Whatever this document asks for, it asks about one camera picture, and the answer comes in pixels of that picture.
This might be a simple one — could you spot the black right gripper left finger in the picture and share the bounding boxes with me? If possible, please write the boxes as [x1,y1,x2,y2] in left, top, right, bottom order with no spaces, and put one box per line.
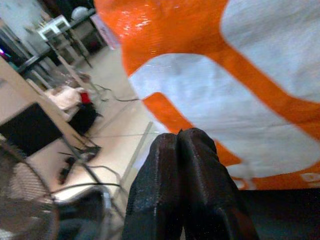
[121,133,185,240]

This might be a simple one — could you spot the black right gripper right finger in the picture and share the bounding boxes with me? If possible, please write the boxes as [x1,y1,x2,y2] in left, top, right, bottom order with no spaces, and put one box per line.
[177,127,261,240]

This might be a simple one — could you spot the black power strip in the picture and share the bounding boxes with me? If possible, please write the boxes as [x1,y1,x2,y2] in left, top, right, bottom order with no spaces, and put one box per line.
[56,156,77,186]

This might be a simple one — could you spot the black fabric bag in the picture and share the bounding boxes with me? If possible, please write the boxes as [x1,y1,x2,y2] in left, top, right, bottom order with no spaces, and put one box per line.
[67,102,103,136]

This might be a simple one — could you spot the orange and white woven bag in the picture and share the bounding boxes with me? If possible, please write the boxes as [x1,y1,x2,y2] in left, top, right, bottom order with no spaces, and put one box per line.
[92,0,320,191]

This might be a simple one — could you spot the pink cloth pile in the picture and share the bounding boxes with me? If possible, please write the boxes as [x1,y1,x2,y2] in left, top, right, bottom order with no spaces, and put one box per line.
[44,86,87,113]

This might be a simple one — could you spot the black box cabinet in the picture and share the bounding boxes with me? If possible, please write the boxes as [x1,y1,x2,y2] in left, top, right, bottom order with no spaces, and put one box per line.
[0,102,64,158]

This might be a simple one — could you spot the dark long table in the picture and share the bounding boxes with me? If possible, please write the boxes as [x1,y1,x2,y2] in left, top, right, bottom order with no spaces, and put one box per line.
[17,8,101,76]

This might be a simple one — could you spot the white side table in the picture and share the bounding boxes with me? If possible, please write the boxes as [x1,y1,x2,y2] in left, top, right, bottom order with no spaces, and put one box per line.
[36,14,72,42]

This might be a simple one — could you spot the black floor cable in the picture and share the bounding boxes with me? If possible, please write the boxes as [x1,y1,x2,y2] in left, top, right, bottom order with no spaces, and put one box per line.
[49,164,126,196]

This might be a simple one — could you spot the metal wire floor fan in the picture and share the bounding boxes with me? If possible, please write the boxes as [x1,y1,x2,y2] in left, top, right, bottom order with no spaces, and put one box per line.
[0,138,126,240]

